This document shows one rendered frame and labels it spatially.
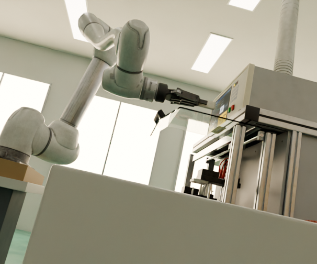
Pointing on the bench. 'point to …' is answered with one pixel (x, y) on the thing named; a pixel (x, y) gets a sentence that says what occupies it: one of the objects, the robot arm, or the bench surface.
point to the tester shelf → (273, 124)
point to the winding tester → (281, 95)
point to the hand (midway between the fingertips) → (206, 103)
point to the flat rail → (213, 147)
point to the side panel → (309, 179)
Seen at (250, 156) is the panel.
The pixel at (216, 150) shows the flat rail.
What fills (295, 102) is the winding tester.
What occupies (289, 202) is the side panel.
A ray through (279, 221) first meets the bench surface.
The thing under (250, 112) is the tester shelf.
